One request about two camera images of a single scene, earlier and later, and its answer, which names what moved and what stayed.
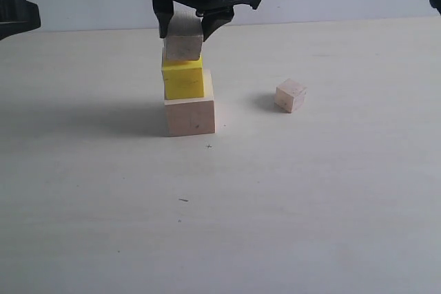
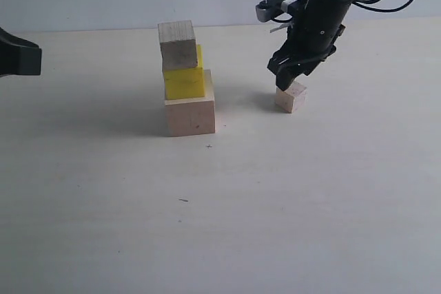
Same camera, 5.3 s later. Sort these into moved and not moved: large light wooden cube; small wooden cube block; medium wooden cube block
Moved: medium wooden cube block
Not moved: large light wooden cube; small wooden cube block
